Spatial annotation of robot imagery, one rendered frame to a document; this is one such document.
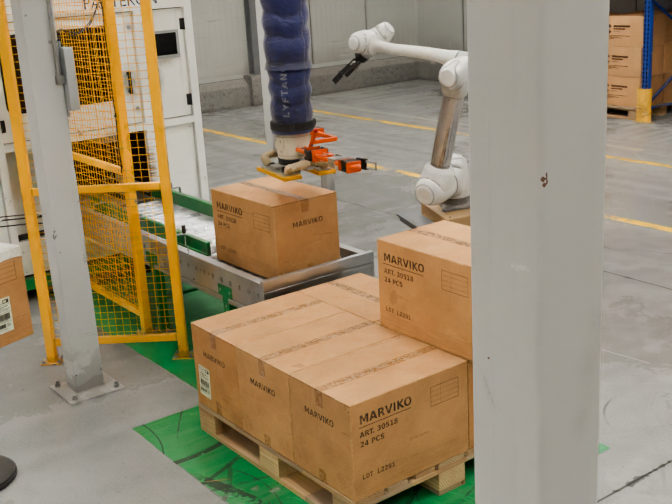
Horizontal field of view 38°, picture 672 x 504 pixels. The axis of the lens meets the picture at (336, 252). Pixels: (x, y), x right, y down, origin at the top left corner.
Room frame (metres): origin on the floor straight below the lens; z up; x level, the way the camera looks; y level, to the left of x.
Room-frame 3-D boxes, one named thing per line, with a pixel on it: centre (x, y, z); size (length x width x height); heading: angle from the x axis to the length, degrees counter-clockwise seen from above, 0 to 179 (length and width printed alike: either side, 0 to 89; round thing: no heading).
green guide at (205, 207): (6.15, 0.77, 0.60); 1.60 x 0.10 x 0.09; 36
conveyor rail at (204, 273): (5.51, 1.04, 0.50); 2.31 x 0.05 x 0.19; 36
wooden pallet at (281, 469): (4.03, -0.07, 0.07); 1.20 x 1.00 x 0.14; 36
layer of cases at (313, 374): (4.03, -0.07, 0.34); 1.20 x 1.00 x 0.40; 36
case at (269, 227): (5.05, 0.32, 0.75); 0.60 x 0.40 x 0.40; 37
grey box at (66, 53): (4.83, 1.27, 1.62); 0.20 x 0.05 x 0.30; 36
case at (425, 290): (3.92, -0.52, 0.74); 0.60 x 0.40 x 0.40; 37
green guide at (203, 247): (5.84, 1.20, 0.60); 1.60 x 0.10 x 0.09; 36
